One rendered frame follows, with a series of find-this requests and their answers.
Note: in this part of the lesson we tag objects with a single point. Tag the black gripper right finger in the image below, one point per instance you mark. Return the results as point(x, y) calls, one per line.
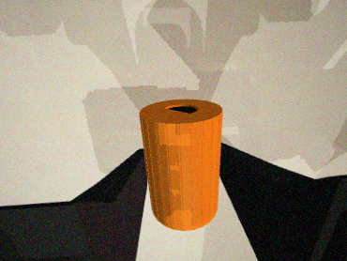
point(286, 216)

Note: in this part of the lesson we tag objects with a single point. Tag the orange cylinder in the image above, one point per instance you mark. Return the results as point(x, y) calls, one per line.
point(181, 144)

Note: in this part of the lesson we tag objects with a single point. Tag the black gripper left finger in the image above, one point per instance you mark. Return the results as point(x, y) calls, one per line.
point(102, 223)

